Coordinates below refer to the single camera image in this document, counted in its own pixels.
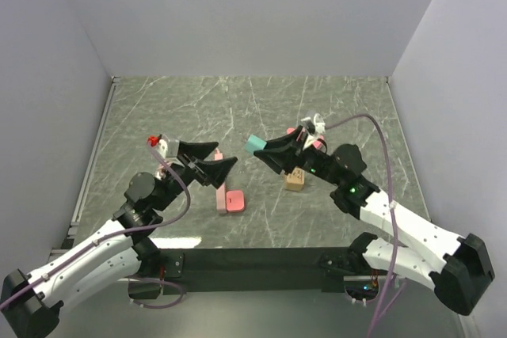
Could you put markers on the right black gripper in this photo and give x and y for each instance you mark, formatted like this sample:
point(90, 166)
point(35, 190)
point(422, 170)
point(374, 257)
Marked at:
point(280, 158)

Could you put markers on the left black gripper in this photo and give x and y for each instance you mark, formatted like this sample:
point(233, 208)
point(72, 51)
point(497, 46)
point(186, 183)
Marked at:
point(215, 172)

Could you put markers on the teal cube block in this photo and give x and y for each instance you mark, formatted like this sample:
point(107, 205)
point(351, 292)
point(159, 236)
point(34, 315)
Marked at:
point(255, 143)

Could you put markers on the wooden cube block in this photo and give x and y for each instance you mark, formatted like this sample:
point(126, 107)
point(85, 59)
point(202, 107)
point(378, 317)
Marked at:
point(295, 180)

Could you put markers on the pink long power strip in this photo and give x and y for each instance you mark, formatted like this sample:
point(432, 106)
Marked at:
point(221, 192)

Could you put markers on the pink triangular plug adapter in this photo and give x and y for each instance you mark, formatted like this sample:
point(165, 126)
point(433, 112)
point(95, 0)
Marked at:
point(235, 201)

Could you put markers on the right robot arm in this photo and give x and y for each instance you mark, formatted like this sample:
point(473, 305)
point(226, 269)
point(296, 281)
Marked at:
point(457, 269)

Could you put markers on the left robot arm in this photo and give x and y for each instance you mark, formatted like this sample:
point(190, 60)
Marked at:
point(31, 302)

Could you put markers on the pink triangular power strip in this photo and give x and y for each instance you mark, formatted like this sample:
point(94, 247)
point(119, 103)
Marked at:
point(316, 143)

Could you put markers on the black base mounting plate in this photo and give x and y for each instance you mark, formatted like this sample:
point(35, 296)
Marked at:
point(275, 269)

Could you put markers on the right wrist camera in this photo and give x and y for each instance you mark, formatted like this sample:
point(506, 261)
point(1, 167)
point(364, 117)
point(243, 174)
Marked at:
point(314, 124)

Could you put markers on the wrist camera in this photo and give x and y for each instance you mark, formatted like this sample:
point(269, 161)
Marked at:
point(165, 147)
point(314, 124)

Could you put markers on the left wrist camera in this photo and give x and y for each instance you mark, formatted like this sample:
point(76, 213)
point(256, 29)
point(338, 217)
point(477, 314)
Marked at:
point(165, 147)

